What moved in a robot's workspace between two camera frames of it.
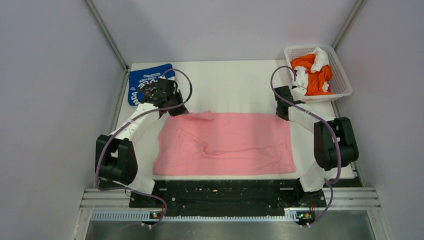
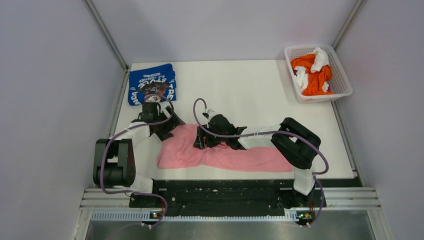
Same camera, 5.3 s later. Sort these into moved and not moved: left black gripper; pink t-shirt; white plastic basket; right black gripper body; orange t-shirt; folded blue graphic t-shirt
Moved: pink t-shirt; right black gripper body; left black gripper
Not moved: orange t-shirt; white plastic basket; folded blue graphic t-shirt
